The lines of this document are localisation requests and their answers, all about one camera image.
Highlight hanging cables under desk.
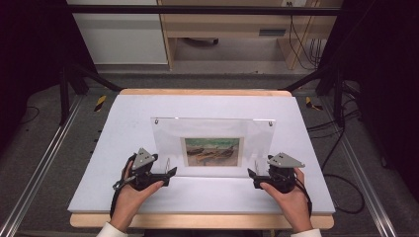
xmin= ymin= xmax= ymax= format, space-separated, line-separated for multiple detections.
xmin=287 ymin=1 xmax=328 ymax=71

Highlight light wooden desk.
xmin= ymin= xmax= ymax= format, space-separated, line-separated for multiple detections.
xmin=157 ymin=0 xmax=344 ymax=71

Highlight grey desk label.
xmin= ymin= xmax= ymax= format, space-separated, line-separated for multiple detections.
xmin=258 ymin=28 xmax=288 ymax=38

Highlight pale lavender table mat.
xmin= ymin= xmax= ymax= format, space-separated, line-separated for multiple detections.
xmin=67 ymin=94 xmax=336 ymax=215

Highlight black floor cables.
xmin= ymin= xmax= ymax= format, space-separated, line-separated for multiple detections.
xmin=305 ymin=82 xmax=368 ymax=215

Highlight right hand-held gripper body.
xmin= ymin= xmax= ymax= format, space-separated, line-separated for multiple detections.
xmin=267 ymin=151 xmax=306 ymax=195

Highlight wooden table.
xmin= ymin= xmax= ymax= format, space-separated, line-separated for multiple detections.
xmin=69 ymin=88 xmax=335 ymax=231

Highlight left hand-held gripper cable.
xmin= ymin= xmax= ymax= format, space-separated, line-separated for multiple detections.
xmin=109 ymin=153 xmax=137 ymax=219

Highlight thin black floor cable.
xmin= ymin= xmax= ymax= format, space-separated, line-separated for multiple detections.
xmin=19 ymin=105 xmax=42 ymax=126

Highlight clear acrylic photo frame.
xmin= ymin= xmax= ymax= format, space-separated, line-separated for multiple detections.
xmin=150 ymin=117 xmax=277 ymax=179

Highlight black horizontal frame bar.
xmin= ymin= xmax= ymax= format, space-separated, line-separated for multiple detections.
xmin=67 ymin=4 xmax=344 ymax=17

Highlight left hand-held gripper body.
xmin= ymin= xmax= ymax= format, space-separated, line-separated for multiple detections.
xmin=126 ymin=147 xmax=159 ymax=193

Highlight white cabinet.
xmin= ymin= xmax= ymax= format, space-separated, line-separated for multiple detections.
xmin=66 ymin=0 xmax=169 ymax=66

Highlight aluminium floor rail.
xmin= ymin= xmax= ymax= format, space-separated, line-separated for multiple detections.
xmin=0 ymin=94 xmax=84 ymax=237
xmin=319 ymin=95 xmax=399 ymax=237

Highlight beach boats picture print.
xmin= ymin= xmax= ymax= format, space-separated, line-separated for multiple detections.
xmin=180 ymin=136 xmax=245 ymax=168

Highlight hand-held gripper cable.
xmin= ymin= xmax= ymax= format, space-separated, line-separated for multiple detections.
xmin=109 ymin=153 xmax=137 ymax=219
xmin=293 ymin=180 xmax=314 ymax=219

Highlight black curtain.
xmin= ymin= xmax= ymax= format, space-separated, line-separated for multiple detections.
xmin=0 ymin=0 xmax=97 ymax=157
xmin=315 ymin=0 xmax=419 ymax=201

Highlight right hand-held gripper cable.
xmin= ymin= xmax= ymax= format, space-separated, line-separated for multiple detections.
xmin=293 ymin=180 xmax=314 ymax=219

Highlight person's right hand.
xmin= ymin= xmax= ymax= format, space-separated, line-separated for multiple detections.
xmin=259 ymin=167 xmax=314 ymax=234

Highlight black metal stand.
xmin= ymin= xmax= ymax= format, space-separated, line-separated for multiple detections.
xmin=57 ymin=63 xmax=124 ymax=126
xmin=280 ymin=63 xmax=348 ymax=128

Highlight person's left hand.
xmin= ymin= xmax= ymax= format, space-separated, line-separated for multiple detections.
xmin=109 ymin=160 xmax=165 ymax=232

